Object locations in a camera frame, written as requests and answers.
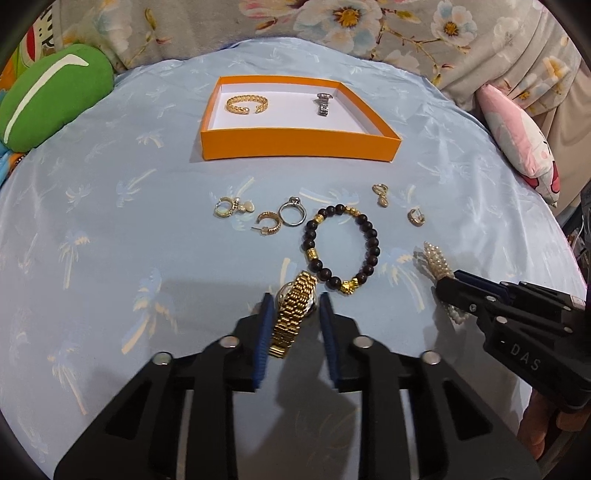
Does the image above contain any white pearl bracelet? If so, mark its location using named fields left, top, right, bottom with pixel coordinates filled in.
left=413, top=240, right=468, bottom=326

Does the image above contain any small gold huggie earring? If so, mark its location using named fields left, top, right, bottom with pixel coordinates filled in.
left=407, top=208, right=426, bottom=227

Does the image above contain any black bead bracelet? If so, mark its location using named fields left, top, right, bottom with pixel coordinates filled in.
left=302, top=203, right=382, bottom=296

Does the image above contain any gold drop earring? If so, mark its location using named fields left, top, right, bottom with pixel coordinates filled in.
left=372, top=183, right=389, bottom=208

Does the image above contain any gold link watch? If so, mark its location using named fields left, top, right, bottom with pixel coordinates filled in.
left=269, top=271, right=317, bottom=359

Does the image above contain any silver ring with stone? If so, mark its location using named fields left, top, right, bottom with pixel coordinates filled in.
left=277, top=196, right=307, bottom=228

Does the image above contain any gold hoop earring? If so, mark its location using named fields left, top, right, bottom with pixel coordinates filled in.
left=252, top=211, right=283, bottom=236

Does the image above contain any opal hoop earring with charm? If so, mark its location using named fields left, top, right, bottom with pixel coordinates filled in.
left=213, top=196, right=256, bottom=218

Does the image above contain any silver link watch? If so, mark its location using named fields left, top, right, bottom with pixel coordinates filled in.
left=315, top=92, right=332, bottom=117

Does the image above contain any gold braided bangle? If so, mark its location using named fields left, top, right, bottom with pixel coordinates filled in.
left=225, top=94, right=270, bottom=116

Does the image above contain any person's right hand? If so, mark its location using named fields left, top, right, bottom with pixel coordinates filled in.
left=517, top=390, right=554, bottom=460

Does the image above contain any pink cartoon pillow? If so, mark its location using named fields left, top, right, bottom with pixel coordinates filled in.
left=476, top=84, right=560, bottom=207

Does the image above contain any light blue palm-print sheet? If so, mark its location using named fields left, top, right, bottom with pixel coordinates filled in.
left=1, top=39, right=586, bottom=474

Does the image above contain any grey floral blanket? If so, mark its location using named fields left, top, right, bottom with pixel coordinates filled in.
left=53, top=0, right=590, bottom=212

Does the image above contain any orange shallow box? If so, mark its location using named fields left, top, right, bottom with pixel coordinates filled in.
left=193, top=75, right=402, bottom=163

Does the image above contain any green plush cushion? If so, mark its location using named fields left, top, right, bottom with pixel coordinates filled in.
left=1, top=44, right=114, bottom=152

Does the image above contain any colourful cartoon monkey bedsheet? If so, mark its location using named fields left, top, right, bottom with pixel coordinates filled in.
left=0, top=2, right=57, bottom=184

